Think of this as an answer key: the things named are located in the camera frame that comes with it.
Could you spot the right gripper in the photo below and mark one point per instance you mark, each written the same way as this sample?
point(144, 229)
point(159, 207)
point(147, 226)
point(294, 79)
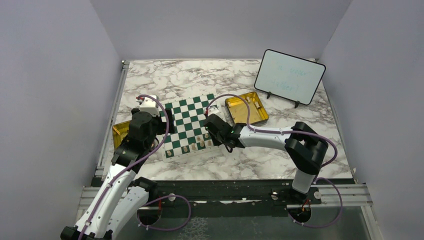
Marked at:
point(215, 142)

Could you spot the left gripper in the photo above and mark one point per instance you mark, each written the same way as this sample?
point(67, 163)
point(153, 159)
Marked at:
point(170, 120)

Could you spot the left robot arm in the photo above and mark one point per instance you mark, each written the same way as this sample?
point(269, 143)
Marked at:
point(109, 212)

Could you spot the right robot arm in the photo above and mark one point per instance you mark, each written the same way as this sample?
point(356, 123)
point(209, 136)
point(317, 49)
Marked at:
point(305, 147)

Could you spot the green white chess board mat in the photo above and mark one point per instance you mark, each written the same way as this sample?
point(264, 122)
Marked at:
point(188, 115)

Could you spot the gold tin with light pieces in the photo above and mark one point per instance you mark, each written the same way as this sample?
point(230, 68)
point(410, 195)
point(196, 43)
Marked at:
point(238, 110)

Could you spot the gold tin with dark pieces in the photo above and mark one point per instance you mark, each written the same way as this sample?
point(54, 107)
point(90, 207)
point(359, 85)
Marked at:
point(119, 132)

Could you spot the small whiteboard on stand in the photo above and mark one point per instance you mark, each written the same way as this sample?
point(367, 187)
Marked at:
point(289, 77)

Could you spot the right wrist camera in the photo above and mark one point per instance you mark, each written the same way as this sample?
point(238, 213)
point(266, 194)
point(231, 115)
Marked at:
point(215, 109)

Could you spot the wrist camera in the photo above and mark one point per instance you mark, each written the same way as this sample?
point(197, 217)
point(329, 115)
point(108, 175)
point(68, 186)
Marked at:
point(215, 109)
point(148, 105)

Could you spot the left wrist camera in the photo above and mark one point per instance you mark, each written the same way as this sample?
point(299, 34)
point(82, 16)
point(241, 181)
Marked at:
point(148, 105)

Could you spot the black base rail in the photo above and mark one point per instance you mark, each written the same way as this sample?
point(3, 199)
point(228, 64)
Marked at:
point(264, 197)

